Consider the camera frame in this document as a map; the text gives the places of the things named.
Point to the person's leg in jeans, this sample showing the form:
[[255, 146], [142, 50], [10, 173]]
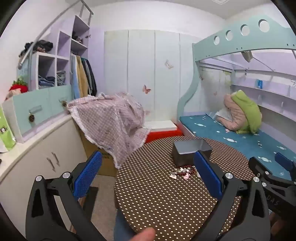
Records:
[[121, 226]]

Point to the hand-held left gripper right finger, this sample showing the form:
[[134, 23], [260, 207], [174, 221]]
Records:
[[208, 176]]

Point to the red storage box white lid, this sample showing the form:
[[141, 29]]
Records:
[[161, 133]]

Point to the pink dotted cloth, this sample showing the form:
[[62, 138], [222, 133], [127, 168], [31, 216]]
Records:
[[111, 122]]

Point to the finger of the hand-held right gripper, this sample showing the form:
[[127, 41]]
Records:
[[284, 161], [257, 165]]

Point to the green paper bag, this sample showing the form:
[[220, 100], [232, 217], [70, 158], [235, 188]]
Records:
[[7, 132]]

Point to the dark hanging jacket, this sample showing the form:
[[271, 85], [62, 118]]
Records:
[[91, 76]]

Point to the strawberry plush toy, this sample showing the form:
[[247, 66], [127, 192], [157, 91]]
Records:
[[19, 87]]

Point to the teal drawer unit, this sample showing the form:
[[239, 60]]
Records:
[[41, 104]]

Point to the dark clothes heap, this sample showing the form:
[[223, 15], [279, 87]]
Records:
[[39, 46]]

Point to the white wardrobe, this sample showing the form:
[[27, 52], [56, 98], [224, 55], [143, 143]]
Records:
[[138, 69]]

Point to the person's left hand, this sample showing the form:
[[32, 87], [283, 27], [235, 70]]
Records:
[[143, 234]]

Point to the white plastic bag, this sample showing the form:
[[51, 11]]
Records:
[[223, 114]]

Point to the lilac cubby shelf unit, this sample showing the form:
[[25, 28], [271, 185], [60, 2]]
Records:
[[63, 41]]

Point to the green padded jacket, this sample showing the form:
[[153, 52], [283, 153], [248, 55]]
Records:
[[248, 109]]

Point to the cardboard box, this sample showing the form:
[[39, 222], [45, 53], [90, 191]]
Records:
[[106, 166]]

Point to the brown polka dot round table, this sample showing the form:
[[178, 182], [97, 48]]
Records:
[[161, 197]]

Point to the light blue hanging garment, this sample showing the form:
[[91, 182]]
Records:
[[74, 78]]

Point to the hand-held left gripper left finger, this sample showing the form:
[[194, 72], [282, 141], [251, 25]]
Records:
[[90, 171]]

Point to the pale butterfly sticker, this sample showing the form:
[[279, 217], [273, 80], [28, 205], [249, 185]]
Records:
[[168, 64]]

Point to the pink padded jacket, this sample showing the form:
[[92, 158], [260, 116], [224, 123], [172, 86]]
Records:
[[233, 111]]

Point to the pile of small jewelry pieces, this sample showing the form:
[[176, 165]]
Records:
[[178, 175]]

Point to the small blue box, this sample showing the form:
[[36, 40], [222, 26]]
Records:
[[260, 83]]

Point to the pink butterfly sticker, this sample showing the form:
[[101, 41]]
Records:
[[146, 89]]

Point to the teal bunk bed frame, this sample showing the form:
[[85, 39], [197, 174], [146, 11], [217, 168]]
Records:
[[231, 44]]

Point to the grey metal handrail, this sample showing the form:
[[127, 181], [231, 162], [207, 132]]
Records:
[[46, 29]]

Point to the blue patterned bed mattress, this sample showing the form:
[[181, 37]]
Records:
[[208, 132]]

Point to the white low cabinet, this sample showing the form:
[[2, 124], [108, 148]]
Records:
[[41, 148]]

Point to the silver metal tin box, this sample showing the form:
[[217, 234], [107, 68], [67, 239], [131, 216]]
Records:
[[185, 157]]

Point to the white wall shelf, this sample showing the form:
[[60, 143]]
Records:
[[272, 92]]

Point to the beige hanging ornament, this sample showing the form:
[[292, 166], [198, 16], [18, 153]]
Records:
[[247, 56]]

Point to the tan hanging garment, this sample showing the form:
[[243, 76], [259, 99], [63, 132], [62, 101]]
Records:
[[82, 76]]

